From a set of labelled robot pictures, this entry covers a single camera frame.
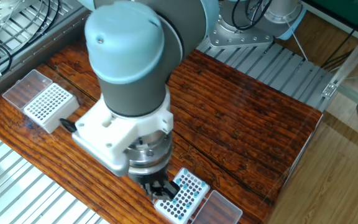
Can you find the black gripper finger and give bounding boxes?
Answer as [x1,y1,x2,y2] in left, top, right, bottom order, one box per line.
[157,179,181,202]
[142,182,162,203]

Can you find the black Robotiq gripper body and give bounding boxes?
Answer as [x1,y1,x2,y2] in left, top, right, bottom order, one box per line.
[127,164,170,188]

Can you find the white pipette tip rack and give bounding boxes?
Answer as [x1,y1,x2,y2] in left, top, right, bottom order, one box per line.
[22,82,80,134]
[153,167,211,224]

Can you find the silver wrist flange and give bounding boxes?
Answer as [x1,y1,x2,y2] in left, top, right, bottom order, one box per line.
[124,130,174,175]

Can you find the clear plastic rack lid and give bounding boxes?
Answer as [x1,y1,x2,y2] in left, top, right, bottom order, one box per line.
[1,68,53,110]
[191,189,244,224]

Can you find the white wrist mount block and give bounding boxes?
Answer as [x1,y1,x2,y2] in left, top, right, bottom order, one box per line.
[71,86,175,177]

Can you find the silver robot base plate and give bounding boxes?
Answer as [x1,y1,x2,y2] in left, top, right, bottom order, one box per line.
[208,17,275,49]

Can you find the black base cable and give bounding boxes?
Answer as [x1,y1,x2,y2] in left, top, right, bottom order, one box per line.
[231,0,273,31]

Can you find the white cable tie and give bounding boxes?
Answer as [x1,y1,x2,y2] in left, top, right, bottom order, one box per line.
[284,17,309,60]

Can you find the thin black floor cable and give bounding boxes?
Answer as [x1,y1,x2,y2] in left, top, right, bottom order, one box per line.
[321,27,357,71]

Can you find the aluminium frame post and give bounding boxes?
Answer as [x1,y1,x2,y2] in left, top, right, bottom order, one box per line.
[320,20,358,100]

